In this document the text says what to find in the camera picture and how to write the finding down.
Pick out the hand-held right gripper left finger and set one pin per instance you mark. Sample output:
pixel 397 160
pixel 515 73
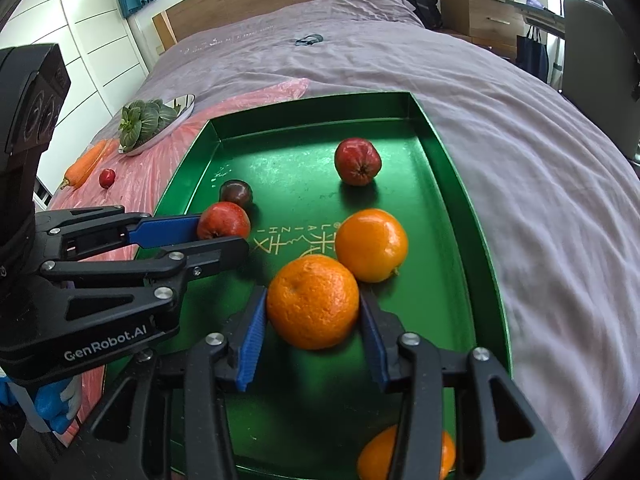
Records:
pixel 252 340

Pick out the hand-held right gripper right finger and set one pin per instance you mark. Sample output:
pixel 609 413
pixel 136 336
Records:
pixel 372 340

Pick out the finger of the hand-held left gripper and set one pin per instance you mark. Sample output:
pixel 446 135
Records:
pixel 165 229
pixel 210 255

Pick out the red apple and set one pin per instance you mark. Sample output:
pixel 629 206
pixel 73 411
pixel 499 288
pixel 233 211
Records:
pixel 223 221
pixel 357 161

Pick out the dark purple plum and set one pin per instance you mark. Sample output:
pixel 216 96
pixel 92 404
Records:
pixel 236 192

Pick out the small orange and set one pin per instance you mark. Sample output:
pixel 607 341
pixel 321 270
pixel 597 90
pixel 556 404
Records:
pixel 372 460
pixel 312 301

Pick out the large orange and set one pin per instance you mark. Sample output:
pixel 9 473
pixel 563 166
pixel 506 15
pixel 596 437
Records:
pixel 371 245

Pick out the green metal tray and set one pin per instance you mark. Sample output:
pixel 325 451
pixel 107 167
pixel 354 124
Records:
pixel 300 185

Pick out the person's left hand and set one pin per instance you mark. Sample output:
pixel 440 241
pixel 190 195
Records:
pixel 50 405

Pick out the pink plastic sheet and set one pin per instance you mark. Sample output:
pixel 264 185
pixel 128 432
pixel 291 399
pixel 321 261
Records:
pixel 150 170

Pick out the orange carrot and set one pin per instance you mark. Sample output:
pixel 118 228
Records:
pixel 85 162

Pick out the small round red fruit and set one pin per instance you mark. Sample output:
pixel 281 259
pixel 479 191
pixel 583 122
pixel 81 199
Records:
pixel 107 176

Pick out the white wardrobe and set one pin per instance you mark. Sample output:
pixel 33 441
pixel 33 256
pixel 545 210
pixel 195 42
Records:
pixel 75 35

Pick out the green bok choy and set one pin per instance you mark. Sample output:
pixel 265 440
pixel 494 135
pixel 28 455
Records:
pixel 142 122

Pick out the white round plate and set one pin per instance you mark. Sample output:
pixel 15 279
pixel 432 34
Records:
pixel 182 105

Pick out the small black item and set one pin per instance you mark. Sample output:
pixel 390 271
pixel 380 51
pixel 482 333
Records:
pixel 309 39

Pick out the dark blue bag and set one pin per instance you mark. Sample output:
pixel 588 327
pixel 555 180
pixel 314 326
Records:
pixel 532 52

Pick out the wooden dresser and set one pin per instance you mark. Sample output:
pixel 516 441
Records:
pixel 480 10

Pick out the grey chair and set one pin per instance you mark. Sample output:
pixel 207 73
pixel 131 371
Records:
pixel 590 50

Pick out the glass desk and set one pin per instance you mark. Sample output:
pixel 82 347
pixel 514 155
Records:
pixel 540 10

